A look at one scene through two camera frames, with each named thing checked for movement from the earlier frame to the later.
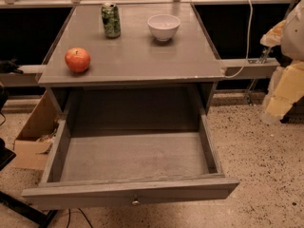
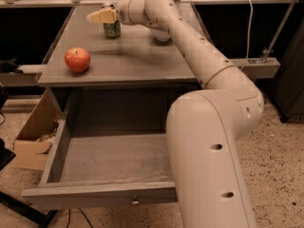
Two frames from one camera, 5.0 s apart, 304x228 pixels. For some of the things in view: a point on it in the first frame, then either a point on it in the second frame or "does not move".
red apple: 78,60 does not move
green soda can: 111,20 does not move
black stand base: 14,204 does not move
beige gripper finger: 285,86 to 129,10
